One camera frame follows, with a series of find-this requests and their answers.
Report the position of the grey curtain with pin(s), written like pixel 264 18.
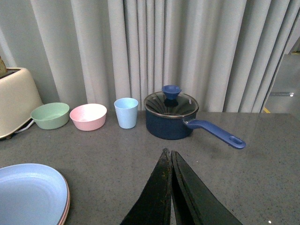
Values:
pixel 225 53

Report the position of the pink bowl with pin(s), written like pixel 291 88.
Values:
pixel 89 117

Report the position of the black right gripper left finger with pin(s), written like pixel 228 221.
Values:
pixel 153 206

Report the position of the cream two-slot toaster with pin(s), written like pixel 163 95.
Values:
pixel 19 96

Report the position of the glass lid blue knob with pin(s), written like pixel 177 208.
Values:
pixel 171 102

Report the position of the green bowl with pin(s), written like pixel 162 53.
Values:
pixel 51 115

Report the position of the light blue plate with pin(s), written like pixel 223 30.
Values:
pixel 31 194

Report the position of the light blue cup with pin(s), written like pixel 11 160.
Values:
pixel 126 111

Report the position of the toast slice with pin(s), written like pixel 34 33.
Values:
pixel 3 68

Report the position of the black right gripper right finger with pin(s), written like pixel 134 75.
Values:
pixel 194 204

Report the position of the pink plate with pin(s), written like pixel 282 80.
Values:
pixel 66 210

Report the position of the dark blue saucepan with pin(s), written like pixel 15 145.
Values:
pixel 182 127

